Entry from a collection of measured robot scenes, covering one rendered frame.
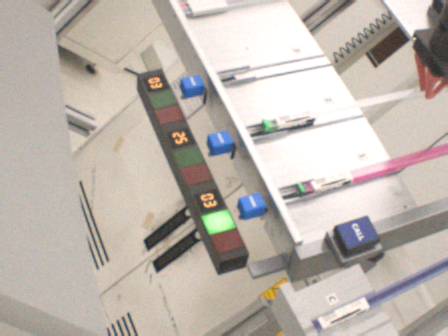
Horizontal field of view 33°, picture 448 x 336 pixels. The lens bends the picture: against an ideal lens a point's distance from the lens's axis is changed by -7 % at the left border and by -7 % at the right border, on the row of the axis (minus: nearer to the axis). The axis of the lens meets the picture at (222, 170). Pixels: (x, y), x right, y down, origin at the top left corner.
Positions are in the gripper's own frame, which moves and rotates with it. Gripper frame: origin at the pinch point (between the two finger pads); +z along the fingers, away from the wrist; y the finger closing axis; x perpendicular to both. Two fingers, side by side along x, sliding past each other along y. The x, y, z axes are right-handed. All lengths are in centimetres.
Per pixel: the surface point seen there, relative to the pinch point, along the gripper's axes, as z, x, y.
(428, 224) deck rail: 2.7, 12.0, -21.2
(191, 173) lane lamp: 4.0, 40.4, -3.4
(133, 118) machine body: 46, 31, 44
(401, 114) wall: 138, -107, 101
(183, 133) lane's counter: 3.9, 39.1, 3.5
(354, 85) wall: 146, -100, 127
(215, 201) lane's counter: 3.9, 39.0, -8.5
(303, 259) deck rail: 1.7, 32.6, -21.3
